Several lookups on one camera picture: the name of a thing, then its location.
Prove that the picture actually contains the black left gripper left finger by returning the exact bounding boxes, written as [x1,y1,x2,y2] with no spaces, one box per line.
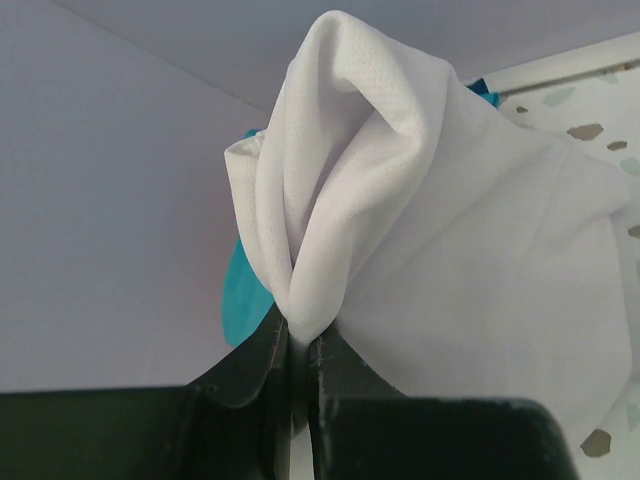
[1,308,291,479]

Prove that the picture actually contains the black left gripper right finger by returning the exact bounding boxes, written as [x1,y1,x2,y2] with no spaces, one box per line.
[309,326,578,480]

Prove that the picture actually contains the white t-shirt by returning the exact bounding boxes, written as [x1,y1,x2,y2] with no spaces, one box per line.
[225,11,632,449]

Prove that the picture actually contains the teal folded t-shirt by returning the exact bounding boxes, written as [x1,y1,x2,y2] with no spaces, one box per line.
[221,78,500,346]

